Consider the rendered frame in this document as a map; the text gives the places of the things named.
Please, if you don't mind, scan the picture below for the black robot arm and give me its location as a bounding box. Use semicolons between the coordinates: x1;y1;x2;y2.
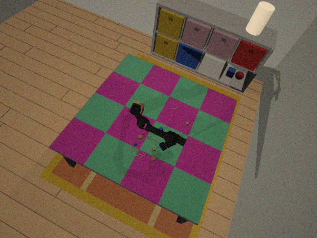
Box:
130;103;187;146

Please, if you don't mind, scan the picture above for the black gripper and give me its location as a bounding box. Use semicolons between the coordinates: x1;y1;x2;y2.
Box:
159;141;174;151

